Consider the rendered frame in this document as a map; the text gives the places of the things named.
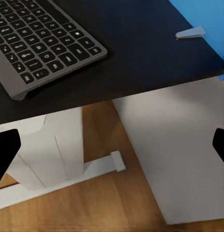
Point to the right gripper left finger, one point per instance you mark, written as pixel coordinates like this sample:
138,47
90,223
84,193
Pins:
9,146

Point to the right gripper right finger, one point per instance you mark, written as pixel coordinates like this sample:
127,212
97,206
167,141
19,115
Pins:
218,142

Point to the desk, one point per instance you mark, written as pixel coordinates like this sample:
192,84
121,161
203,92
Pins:
144,55

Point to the keyboard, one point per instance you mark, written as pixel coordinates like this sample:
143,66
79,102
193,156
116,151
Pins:
40,43

